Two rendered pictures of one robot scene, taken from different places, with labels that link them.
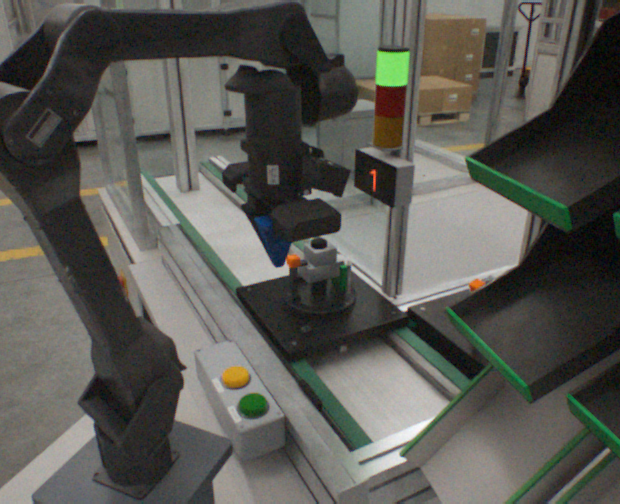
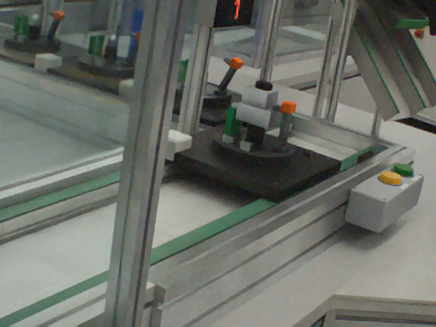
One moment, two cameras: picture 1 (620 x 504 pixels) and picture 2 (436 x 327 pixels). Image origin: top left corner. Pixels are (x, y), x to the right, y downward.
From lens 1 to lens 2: 204 cm
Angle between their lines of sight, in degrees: 108
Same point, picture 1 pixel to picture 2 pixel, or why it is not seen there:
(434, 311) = (210, 114)
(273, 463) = not seen: hidden behind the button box
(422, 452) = (388, 109)
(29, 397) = not seen: outside the picture
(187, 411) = (392, 257)
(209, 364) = (391, 192)
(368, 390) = not seen: hidden behind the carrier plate
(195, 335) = (301, 279)
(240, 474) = (408, 226)
